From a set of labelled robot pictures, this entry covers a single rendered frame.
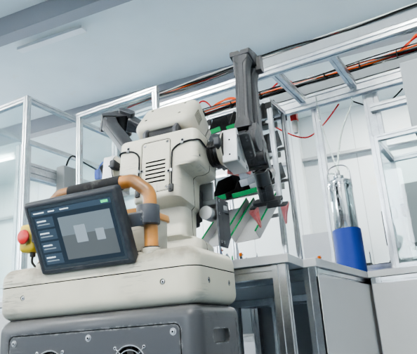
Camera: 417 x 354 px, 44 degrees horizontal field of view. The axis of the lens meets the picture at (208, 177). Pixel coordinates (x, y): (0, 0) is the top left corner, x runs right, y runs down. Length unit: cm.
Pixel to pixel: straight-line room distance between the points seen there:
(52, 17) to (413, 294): 607
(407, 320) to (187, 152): 141
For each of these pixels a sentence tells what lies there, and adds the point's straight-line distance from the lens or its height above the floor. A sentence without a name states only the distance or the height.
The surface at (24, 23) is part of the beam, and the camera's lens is 778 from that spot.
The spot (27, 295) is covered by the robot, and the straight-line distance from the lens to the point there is 134.
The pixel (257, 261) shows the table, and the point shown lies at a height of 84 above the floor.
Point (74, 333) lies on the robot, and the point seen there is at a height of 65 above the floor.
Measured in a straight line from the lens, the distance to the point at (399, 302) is 256.
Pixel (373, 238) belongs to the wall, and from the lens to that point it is 1083.
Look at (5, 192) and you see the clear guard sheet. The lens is 307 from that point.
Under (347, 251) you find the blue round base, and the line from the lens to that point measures 288.
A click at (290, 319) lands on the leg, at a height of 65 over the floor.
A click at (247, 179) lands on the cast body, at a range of 222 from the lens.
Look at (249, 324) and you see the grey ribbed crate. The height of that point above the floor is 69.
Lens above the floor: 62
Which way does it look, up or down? 17 degrees up
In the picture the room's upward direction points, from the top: 4 degrees counter-clockwise
